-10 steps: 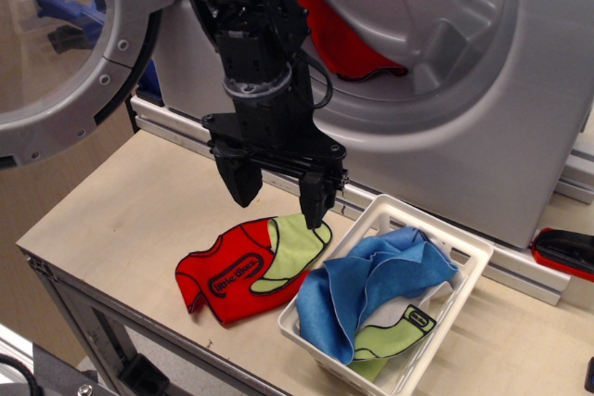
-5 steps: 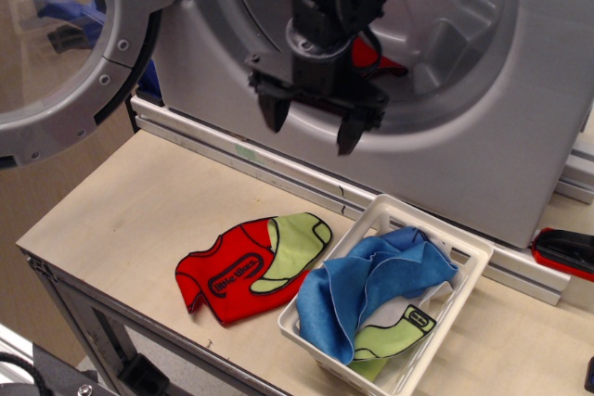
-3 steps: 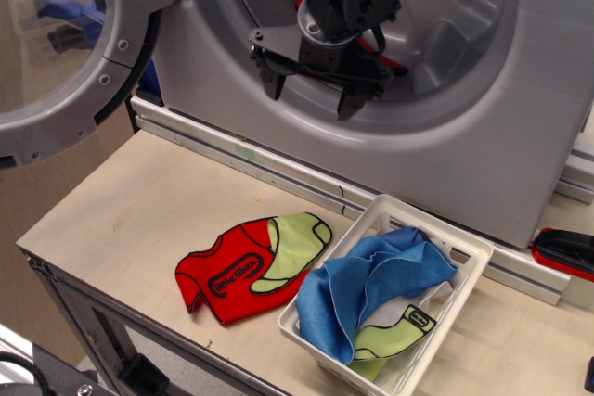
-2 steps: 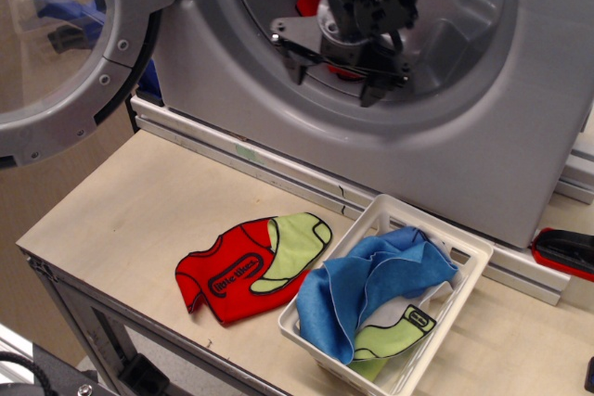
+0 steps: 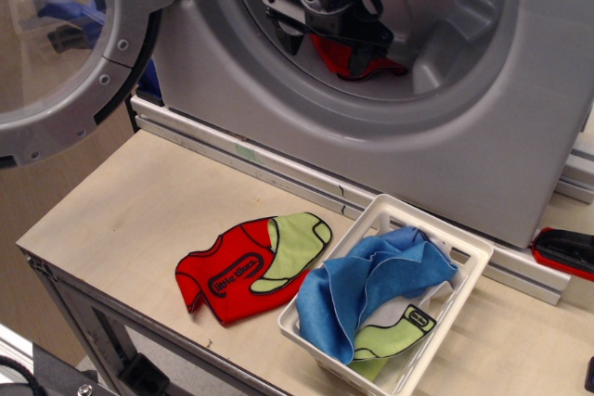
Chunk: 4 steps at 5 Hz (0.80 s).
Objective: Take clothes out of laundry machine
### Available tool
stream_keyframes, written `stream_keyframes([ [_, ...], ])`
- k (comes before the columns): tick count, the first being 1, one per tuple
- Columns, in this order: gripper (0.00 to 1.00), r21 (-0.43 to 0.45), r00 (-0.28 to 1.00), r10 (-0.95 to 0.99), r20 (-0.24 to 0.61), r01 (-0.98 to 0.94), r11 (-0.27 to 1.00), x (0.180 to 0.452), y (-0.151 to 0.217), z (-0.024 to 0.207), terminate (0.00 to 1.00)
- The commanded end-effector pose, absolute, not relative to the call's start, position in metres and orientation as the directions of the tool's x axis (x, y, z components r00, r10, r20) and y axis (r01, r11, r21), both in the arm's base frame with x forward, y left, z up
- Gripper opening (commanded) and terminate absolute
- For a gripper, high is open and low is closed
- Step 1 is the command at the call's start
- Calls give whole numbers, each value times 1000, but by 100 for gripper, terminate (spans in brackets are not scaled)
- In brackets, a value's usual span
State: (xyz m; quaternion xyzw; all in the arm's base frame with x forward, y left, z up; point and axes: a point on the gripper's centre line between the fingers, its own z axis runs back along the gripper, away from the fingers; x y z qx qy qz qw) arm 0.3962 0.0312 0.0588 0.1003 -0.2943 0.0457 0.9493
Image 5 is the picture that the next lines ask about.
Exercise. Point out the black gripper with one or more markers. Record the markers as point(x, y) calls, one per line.
point(344, 21)

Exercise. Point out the red cloth with black trim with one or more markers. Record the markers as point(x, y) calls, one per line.
point(336, 57)

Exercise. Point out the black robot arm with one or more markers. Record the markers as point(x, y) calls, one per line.
point(347, 34)

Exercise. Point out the grey toy washing machine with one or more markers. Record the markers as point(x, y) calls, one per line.
point(477, 130)

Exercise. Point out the green toy sock cloth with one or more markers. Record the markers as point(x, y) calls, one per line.
point(296, 240)

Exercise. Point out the blue cloth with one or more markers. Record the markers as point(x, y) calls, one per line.
point(329, 304)

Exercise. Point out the blue object behind door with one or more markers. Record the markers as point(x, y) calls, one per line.
point(82, 23)

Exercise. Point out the red toy shirt cloth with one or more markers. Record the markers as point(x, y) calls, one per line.
point(224, 276)

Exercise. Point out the grey round washer door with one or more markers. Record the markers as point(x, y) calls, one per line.
point(66, 65)

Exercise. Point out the white cloth in basket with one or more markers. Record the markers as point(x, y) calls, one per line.
point(407, 267)

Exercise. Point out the green sock cloth in basket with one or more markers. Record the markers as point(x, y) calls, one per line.
point(376, 344)

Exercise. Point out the red black clamp tool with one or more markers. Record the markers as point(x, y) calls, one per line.
point(566, 251)

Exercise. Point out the white aluminium rail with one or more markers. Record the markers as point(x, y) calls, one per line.
point(509, 265)

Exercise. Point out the grey table frame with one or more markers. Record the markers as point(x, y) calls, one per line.
point(103, 325)

